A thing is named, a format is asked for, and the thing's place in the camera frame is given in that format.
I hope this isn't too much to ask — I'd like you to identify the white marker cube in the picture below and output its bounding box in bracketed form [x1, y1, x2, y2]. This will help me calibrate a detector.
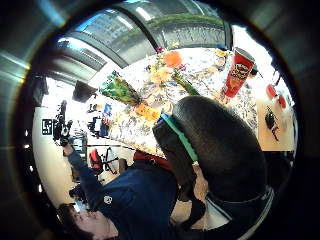
[41, 118, 54, 136]

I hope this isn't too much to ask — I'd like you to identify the red office chair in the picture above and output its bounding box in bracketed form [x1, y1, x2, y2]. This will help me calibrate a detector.
[88, 148, 119, 176]

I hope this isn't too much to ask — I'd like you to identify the patterned white tablecloth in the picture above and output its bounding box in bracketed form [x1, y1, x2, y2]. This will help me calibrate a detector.
[107, 47, 260, 158]

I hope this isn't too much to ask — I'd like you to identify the green wrapped bouquet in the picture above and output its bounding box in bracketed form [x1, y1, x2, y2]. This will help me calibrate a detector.
[99, 70, 143, 106]

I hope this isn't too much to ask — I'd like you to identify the red round object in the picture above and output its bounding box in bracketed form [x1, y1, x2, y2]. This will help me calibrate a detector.
[265, 83, 278, 100]
[278, 94, 288, 110]

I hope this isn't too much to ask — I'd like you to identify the black object with cable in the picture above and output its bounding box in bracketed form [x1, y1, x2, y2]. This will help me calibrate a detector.
[264, 105, 282, 142]

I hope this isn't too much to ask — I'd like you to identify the the person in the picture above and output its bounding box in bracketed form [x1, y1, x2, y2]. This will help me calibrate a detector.
[56, 143, 278, 240]

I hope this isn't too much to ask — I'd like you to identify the orange and yellow flower bouquet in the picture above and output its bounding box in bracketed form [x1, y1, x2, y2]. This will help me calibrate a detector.
[146, 46, 201, 97]

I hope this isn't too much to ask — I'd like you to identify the orange packet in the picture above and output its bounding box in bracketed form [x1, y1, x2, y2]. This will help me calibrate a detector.
[135, 103, 162, 122]

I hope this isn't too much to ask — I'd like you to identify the red chips can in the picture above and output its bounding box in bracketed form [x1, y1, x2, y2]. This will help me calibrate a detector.
[222, 47, 256, 100]

